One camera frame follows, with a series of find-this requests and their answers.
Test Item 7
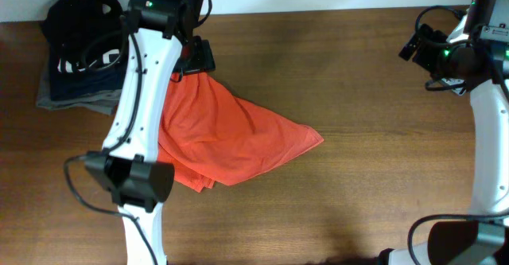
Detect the red t-shirt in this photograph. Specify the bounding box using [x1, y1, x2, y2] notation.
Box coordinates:
[157, 72, 324, 192]

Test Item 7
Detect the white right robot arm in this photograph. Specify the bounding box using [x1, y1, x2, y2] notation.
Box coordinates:
[376, 0, 508, 264]

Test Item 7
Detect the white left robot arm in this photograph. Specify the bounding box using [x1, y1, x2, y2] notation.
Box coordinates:
[81, 0, 216, 264]

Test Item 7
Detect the grey folded garment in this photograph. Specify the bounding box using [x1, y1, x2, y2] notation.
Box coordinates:
[35, 72, 121, 115]

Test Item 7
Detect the black folded garment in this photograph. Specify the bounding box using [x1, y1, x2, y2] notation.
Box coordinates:
[41, 0, 124, 73]

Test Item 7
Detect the navy white striped folded garment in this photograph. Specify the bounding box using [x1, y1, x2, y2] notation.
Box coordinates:
[49, 50, 127, 101]

